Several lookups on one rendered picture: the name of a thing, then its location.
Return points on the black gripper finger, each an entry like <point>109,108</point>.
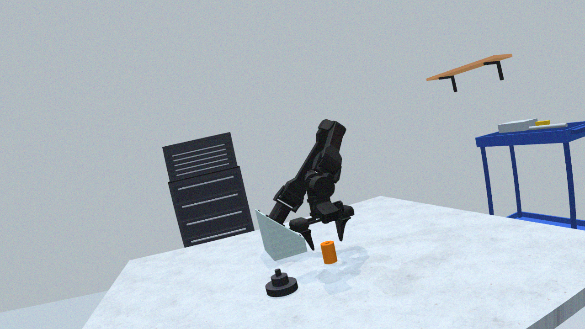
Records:
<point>307,235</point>
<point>340,226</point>

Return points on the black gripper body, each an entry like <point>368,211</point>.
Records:
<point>302,224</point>

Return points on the grey round pedestal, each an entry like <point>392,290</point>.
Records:
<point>281,285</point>

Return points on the orange knob with d-shaped hole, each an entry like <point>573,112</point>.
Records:
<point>328,252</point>

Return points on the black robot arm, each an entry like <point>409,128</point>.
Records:
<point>325,159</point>

